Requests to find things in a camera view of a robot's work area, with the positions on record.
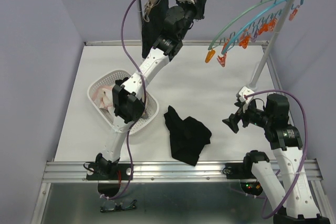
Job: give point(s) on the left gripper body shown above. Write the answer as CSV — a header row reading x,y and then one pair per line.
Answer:
x,y
190,10

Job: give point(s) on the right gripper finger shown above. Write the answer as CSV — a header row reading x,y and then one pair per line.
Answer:
x,y
232,122
240,105

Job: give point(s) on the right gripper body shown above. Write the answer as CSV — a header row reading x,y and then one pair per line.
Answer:
x,y
258,117

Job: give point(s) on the green plastic clip hanger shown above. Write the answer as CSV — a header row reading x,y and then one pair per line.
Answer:
x,y
263,25

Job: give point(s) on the black shorts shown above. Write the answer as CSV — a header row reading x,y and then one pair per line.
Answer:
x,y
187,137
151,30

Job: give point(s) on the blue plastic clip hanger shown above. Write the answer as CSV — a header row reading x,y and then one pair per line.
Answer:
x,y
264,13

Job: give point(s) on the white underwear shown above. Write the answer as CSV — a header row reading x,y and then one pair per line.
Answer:
x,y
103,100

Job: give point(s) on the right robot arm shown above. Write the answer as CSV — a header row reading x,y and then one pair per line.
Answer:
x,y
290,197

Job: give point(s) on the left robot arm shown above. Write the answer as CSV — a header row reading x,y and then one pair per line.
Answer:
x,y
129,101

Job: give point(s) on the purple clothes peg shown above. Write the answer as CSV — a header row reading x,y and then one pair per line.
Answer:
x,y
254,37

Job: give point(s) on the white perforated plastic basket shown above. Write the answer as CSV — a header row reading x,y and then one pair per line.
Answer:
x,y
151,109

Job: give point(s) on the metal clothes rack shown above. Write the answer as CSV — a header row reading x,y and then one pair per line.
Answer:
x,y
166,23

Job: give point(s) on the black eyeglasses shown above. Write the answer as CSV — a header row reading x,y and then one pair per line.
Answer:
x,y
118,206

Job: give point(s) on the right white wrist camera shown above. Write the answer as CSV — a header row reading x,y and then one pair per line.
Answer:
x,y
245,94

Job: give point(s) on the aluminium mounting rail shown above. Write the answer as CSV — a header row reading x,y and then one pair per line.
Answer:
x,y
144,172

